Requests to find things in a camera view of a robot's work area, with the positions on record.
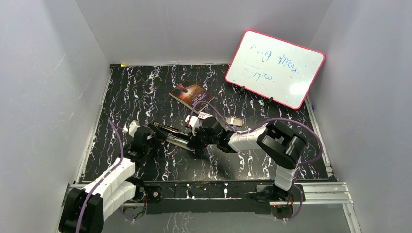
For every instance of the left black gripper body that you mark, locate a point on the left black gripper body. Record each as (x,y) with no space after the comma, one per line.
(152,147)

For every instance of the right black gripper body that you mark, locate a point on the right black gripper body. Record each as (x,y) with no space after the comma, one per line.
(200,138)

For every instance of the black stapler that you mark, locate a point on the black stapler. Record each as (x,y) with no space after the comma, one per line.
(171,130)

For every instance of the red white staple box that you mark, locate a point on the red white staple box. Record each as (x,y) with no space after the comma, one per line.
(203,115)

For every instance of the beige stapler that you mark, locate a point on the beige stapler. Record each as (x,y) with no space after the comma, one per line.
(181,141)

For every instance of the cardboard staple tray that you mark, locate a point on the cardboard staple tray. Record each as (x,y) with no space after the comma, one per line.
(238,122)

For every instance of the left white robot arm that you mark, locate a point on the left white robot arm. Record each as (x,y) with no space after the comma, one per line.
(86,209)

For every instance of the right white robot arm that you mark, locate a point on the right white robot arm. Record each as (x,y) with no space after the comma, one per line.
(283,145)

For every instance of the dark paperback book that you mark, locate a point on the dark paperback book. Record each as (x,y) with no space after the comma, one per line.
(189,93)

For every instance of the pink framed whiteboard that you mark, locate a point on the pink framed whiteboard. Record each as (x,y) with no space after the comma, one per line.
(274,68)

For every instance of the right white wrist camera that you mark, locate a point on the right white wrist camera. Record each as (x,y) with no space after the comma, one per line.
(192,122)

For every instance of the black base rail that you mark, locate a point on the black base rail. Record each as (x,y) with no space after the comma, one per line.
(212,196)

